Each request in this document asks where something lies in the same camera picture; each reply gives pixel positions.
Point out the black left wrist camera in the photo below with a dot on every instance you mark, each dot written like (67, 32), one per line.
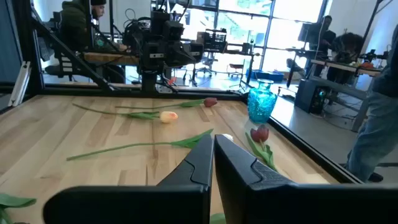
(172, 30)

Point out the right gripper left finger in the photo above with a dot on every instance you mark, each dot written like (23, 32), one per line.
(186, 199)

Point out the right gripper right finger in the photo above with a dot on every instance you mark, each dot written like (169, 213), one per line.
(248, 193)

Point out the grey aluminium profile piece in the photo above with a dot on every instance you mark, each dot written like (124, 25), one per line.
(20, 84)

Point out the grey office chair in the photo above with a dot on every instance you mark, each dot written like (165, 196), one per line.
(207, 62)

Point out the blue storage bin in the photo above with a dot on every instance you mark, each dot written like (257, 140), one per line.
(267, 75)

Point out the black computer tower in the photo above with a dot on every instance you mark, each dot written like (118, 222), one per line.
(306, 95)

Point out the reddish purple artificial tulip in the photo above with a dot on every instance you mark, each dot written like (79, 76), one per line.
(210, 102)

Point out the black aluminium table frame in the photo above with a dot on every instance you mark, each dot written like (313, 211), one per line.
(202, 93)

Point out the black plastic crate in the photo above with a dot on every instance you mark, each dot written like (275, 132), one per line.
(216, 40)

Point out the person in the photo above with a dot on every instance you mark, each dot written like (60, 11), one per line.
(346, 46)
(326, 37)
(74, 28)
(379, 124)

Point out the white artificial tulip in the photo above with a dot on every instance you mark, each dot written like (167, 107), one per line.
(189, 142)

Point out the maroon artificial tulip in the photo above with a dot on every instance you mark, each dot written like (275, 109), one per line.
(260, 133)

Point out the wood top metal workbench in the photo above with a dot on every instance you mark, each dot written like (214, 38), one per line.
(342, 67)

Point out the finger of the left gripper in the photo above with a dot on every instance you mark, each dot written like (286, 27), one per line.
(174, 54)
(189, 54)

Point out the wooden background workbench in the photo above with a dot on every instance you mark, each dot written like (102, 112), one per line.
(109, 58)

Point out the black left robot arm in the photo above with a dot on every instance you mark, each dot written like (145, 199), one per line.
(148, 81)

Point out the blue textured glass vase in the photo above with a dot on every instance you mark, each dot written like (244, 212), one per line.
(261, 105)

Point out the red stool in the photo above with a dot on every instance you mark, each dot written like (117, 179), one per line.
(236, 66)

